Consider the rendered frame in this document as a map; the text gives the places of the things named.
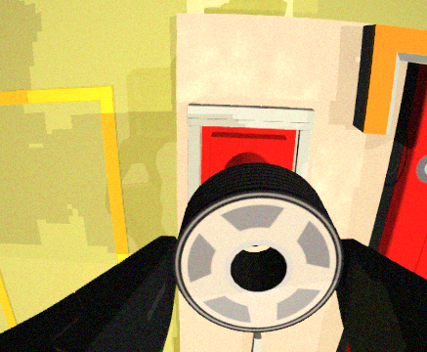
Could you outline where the black wheel with grey hub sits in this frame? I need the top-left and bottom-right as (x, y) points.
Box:
(173, 163), (345, 332)

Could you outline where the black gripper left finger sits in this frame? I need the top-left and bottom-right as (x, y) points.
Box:
(0, 236), (178, 352)

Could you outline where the yellow rectangular outline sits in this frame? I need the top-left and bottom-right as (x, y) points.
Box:
(0, 86), (130, 329)

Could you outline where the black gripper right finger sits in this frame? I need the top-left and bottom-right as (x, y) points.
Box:
(335, 239), (427, 352)

